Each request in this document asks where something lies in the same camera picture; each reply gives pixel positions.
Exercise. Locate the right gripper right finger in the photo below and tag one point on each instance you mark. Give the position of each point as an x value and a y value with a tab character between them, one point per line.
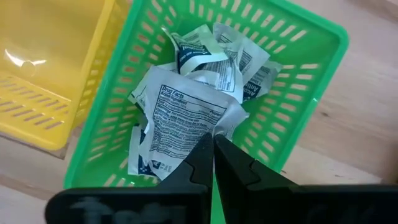
248	199

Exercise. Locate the white alcohol prep pad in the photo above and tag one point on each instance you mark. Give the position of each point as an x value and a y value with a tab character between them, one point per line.
138	158
236	59
262	84
138	95
183	124
192	49

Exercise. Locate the green plastic basket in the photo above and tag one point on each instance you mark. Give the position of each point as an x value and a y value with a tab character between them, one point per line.
295	46

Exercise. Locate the yellow plastic basket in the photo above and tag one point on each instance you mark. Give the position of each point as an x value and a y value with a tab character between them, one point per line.
46	37

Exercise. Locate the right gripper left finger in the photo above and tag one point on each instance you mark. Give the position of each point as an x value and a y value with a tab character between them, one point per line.
186	199

